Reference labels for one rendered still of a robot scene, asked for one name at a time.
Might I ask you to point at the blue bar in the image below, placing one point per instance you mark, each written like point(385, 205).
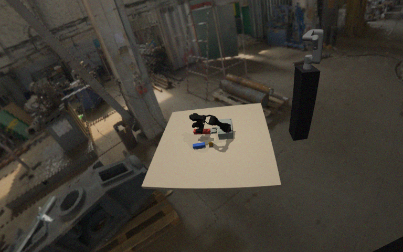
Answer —
point(199, 145)

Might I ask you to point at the red block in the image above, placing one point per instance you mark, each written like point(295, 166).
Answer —
point(205, 131)

